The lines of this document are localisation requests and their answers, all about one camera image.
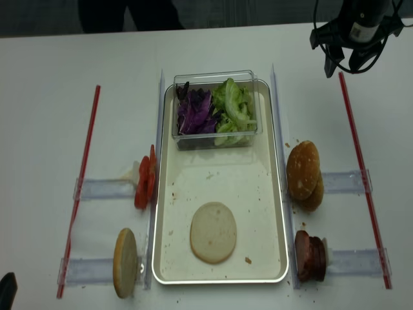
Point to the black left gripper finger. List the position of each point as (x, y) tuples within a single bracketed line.
[(7, 291)]

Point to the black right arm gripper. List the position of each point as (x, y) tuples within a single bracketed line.
[(360, 24)]

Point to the clear tomato slider track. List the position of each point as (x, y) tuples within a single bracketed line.
[(91, 189)]

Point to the green lettuce pile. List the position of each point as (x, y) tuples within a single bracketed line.
[(236, 108)]

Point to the red tomato slices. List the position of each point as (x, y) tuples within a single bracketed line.
[(147, 177)]

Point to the white tomato pusher block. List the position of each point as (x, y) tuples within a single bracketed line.
[(135, 173)]

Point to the front meat patty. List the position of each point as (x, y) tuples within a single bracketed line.
[(304, 256)]

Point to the rear meat patties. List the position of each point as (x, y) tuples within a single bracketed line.
[(320, 261)]

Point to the clear bun slider track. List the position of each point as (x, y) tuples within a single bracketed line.
[(351, 182), (80, 271)]

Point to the upright bun bottom slice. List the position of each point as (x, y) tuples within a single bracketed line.
[(125, 263)]

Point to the front bun top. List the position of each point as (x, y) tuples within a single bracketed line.
[(303, 170)]

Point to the clear bun top slider track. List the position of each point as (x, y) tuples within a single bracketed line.
[(351, 182)]

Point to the clear plastic salad box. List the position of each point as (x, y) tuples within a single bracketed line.
[(210, 81)]

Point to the rear bun top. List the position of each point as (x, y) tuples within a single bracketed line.
[(315, 199)]

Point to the purple cabbage leaves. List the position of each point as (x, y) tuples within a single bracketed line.
[(196, 112)]

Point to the red left guide rod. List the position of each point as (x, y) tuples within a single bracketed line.
[(66, 257)]

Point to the red guide rod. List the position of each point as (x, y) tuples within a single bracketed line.
[(66, 257), (370, 202)]

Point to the white patty pusher block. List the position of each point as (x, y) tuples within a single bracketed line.
[(326, 252)]

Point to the cream metal tray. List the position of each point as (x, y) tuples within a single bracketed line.
[(246, 180)]

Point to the clear patty slider track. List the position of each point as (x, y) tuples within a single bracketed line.
[(366, 262)]

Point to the flat bun slice on tray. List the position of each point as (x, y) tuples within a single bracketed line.
[(213, 233)]

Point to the red right guide rod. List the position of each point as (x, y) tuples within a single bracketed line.
[(370, 202)]

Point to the clear right long rail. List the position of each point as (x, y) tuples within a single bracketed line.
[(282, 161)]

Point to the clear long rail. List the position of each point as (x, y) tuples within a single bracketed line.
[(282, 161), (153, 202)]

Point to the clear left long rail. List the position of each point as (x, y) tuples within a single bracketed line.
[(153, 202)]

